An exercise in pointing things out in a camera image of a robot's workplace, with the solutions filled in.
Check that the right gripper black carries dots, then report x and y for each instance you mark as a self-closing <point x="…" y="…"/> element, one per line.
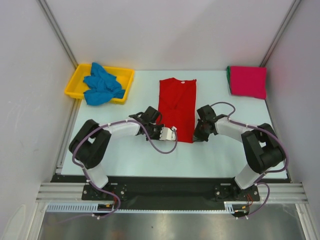
<point x="197" y="136"/>

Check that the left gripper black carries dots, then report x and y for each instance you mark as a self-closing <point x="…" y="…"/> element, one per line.
<point x="159" y="127"/>

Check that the red t shirt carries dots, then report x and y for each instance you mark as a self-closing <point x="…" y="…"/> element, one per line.
<point x="177" y="104"/>

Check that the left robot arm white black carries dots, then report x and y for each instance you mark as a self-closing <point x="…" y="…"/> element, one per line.
<point x="124" y="141"/>

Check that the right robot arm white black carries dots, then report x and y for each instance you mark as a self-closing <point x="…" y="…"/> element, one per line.
<point x="261" y="146"/>

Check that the blue t shirt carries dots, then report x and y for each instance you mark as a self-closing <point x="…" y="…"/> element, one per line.
<point x="103" y="86"/>

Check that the folded magenta t shirt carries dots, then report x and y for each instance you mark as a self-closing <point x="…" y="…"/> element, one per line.
<point x="247" y="81"/>

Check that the yellow plastic tray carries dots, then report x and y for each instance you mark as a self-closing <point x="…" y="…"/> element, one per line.
<point x="76" y="86"/>

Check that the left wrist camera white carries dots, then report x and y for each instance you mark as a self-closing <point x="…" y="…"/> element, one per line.
<point x="168" y="134"/>

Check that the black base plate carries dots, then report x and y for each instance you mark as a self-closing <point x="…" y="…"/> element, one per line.
<point x="171" y="193"/>

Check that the grey slotted cable duct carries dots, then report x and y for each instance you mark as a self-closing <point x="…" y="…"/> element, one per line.
<point x="99" y="208"/>

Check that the aluminium frame rail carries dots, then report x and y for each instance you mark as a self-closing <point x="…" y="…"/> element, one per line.
<point x="71" y="188"/>

